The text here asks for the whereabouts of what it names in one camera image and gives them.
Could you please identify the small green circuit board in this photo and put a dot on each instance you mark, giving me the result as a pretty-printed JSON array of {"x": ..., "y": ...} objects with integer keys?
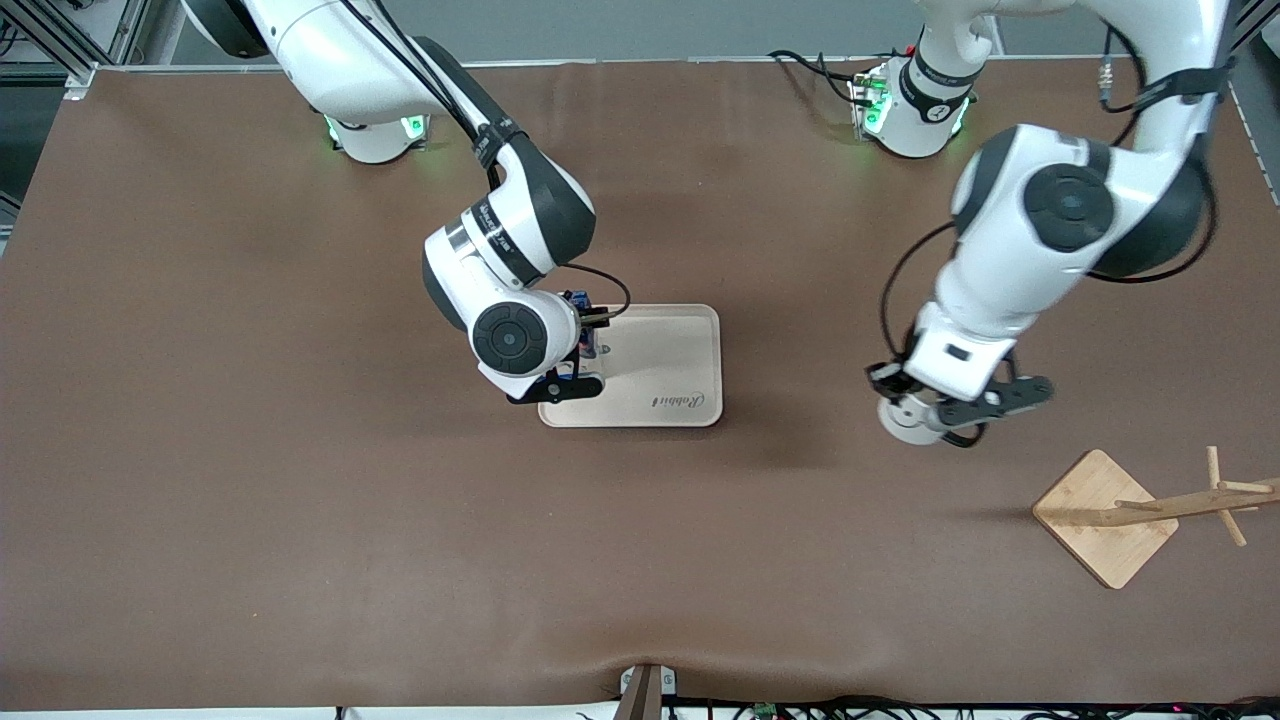
[{"x": 767, "y": 711}]

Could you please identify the aluminium frame profile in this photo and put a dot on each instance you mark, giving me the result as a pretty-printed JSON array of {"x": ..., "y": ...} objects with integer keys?
[
  {"x": 1258, "y": 20},
  {"x": 50, "y": 35}
]

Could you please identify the beige plastic tray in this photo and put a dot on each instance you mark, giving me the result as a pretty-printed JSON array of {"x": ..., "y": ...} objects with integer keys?
[{"x": 670, "y": 360}]

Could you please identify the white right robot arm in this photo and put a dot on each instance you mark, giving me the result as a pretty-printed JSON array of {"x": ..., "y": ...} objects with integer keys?
[{"x": 330, "y": 60}]

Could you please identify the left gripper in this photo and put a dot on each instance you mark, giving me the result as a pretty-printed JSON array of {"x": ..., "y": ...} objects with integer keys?
[{"x": 884, "y": 381}]

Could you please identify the blue milk carton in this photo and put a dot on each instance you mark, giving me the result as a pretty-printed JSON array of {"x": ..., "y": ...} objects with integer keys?
[{"x": 580, "y": 300}]

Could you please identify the wooden mug stand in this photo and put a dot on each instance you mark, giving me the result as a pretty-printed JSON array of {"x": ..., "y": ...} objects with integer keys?
[{"x": 1110, "y": 555}]

